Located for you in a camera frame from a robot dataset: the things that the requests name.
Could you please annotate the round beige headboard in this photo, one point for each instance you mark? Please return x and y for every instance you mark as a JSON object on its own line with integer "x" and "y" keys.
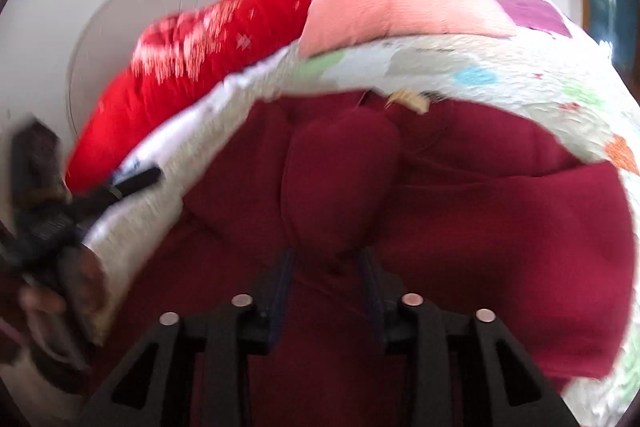
{"x": 110, "y": 27}

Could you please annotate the dark red fleece garment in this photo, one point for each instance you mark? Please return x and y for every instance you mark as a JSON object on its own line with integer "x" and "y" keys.
{"x": 475, "y": 232}

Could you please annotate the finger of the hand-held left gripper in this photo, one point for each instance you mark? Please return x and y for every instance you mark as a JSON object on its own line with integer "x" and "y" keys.
{"x": 137, "y": 179}

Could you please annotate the white bed sheet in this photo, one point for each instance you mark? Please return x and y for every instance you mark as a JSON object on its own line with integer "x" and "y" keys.
{"x": 200, "y": 112}

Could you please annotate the pink pillow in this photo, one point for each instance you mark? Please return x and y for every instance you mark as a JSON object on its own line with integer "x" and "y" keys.
{"x": 390, "y": 2}

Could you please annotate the person's left hand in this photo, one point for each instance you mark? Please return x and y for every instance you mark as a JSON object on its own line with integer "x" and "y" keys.
{"x": 87, "y": 282}

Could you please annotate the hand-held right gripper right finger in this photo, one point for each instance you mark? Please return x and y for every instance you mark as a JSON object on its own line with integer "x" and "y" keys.
{"x": 372, "y": 284}

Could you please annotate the red embroidered pillow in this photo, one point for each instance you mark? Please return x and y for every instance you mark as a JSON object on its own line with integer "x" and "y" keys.
{"x": 165, "y": 107}

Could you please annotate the purple folded cloth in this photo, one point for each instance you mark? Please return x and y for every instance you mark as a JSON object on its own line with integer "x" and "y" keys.
{"x": 530, "y": 9}

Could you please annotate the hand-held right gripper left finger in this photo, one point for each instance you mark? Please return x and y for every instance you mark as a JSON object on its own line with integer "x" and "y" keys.
{"x": 284, "y": 279}

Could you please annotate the patchwork quilted bedspread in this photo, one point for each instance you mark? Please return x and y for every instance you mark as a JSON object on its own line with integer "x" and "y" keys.
{"x": 500, "y": 62}

